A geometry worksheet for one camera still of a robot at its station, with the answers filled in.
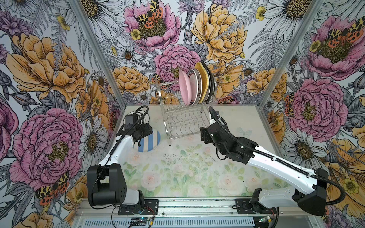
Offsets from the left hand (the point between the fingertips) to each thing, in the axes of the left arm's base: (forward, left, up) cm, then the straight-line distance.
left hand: (147, 134), depth 89 cm
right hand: (-8, -34, +15) cm, 38 cm away
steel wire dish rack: (+17, -21, -7) cm, 28 cm away
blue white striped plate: (+2, +1, -12) cm, 12 cm away
